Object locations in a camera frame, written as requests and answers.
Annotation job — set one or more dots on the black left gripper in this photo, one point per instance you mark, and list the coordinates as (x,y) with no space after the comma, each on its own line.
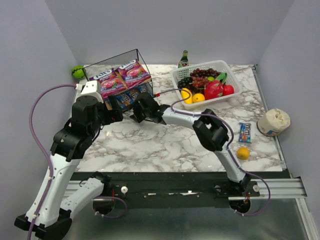
(113,113)

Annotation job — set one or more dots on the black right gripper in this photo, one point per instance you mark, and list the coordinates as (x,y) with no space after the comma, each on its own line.
(144,108)

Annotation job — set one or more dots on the blue M&M's candy bag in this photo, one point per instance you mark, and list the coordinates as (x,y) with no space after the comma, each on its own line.
(110,105)
(143,88)
(133,94)
(245,133)
(124,100)

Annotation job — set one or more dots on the purple Fox's candy bag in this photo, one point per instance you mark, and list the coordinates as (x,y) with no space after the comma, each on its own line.
(133,73)
(110,83)

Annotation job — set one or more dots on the white plastic fruit basket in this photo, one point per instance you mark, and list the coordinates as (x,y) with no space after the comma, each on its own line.
(218,65)

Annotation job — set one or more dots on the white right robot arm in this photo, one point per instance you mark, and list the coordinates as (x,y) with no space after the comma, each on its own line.
(211,131)

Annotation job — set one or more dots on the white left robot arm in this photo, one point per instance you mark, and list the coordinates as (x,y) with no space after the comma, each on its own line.
(50,216)

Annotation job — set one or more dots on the green watermelon ball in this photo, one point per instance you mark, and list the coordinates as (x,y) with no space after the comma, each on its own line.
(78,72)

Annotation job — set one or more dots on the yellow mango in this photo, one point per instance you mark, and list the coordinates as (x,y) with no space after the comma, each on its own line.
(187,96)

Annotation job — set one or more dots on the dark grape bunch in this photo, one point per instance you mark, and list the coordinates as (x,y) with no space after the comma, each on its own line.
(187,83)

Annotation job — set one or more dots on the orange fruit in basket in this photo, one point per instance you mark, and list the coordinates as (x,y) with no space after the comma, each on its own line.
(198,97)

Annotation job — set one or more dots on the green glass bottle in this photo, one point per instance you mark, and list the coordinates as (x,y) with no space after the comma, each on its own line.
(184,61)

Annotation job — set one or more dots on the red grape bunch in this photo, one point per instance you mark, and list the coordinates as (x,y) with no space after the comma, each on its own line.
(200,77)

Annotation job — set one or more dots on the pink dragon fruit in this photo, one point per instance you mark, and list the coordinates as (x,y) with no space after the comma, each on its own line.
(214,89)

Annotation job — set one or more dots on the green lime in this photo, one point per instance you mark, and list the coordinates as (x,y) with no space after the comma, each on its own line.
(210,78)

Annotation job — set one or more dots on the red apple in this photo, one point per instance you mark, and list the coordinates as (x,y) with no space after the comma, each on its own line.
(228,90)

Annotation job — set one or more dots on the orange fruit on table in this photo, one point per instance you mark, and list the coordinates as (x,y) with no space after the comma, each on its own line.
(243,153)

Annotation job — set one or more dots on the beige cloth sack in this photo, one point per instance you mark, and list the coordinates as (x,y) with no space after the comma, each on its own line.
(273,122)

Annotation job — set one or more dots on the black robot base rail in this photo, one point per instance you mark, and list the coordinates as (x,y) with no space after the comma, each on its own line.
(141,190)

